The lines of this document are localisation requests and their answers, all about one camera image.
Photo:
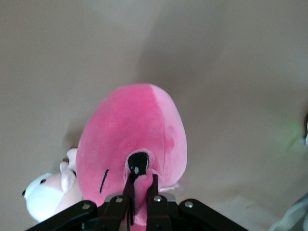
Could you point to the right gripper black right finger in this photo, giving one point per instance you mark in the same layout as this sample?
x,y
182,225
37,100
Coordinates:
x,y
157,211

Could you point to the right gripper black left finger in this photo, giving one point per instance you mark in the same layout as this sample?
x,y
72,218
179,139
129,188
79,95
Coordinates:
x,y
118,207

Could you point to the pink round plush toy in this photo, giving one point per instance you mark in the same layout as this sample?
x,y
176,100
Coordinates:
x,y
125,125

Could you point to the pink white puppy plush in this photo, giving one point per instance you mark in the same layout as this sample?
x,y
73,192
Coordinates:
x,y
45,197

